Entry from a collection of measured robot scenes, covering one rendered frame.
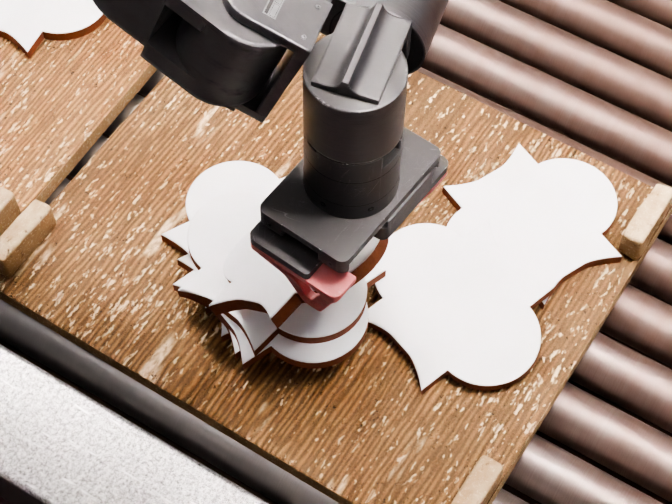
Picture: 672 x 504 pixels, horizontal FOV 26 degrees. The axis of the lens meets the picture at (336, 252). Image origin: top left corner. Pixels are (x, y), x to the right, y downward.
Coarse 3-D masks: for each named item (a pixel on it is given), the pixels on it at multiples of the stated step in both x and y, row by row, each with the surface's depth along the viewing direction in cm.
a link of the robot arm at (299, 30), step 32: (224, 0) 75; (256, 0) 76; (288, 0) 76; (320, 0) 77; (352, 0) 81; (384, 0) 80; (416, 0) 81; (448, 0) 84; (288, 32) 75; (320, 32) 83; (416, 32) 80; (288, 64) 77; (416, 64) 83; (256, 96) 82
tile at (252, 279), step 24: (240, 240) 104; (384, 240) 95; (240, 264) 101; (264, 264) 100; (360, 264) 93; (240, 288) 99; (264, 288) 97; (288, 288) 95; (216, 312) 99; (264, 312) 96; (288, 312) 94
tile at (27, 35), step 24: (0, 0) 123; (24, 0) 123; (48, 0) 123; (72, 0) 123; (0, 24) 121; (24, 24) 121; (48, 24) 121; (72, 24) 121; (96, 24) 122; (24, 48) 120
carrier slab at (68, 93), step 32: (96, 32) 122; (0, 64) 120; (32, 64) 120; (64, 64) 120; (96, 64) 120; (128, 64) 120; (0, 96) 119; (32, 96) 119; (64, 96) 119; (96, 96) 119; (128, 96) 119; (0, 128) 117; (32, 128) 117; (64, 128) 117; (96, 128) 117; (0, 160) 115; (32, 160) 115; (64, 160) 115; (32, 192) 114
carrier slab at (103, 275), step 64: (128, 128) 117; (192, 128) 117; (256, 128) 117; (448, 128) 117; (512, 128) 117; (64, 192) 114; (128, 192) 114; (640, 192) 114; (64, 256) 111; (128, 256) 111; (64, 320) 108; (128, 320) 108; (192, 320) 108; (576, 320) 108; (192, 384) 105; (256, 384) 105; (320, 384) 105; (384, 384) 105; (448, 384) 105; (256, 448) 103; (320, 448) 102; (384, 448) 102; (448, 448) 102; (512, 448) 102
